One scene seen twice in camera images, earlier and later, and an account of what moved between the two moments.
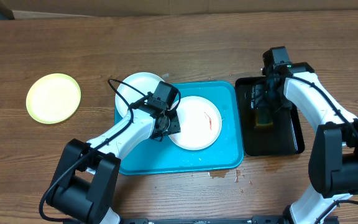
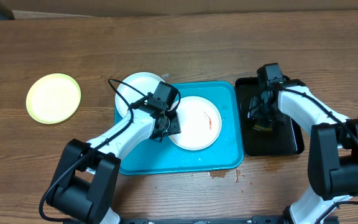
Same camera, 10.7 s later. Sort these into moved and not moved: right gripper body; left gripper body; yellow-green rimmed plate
Moved: right gripper body
Not moved: left gripper body; yellow-green rimmed plate
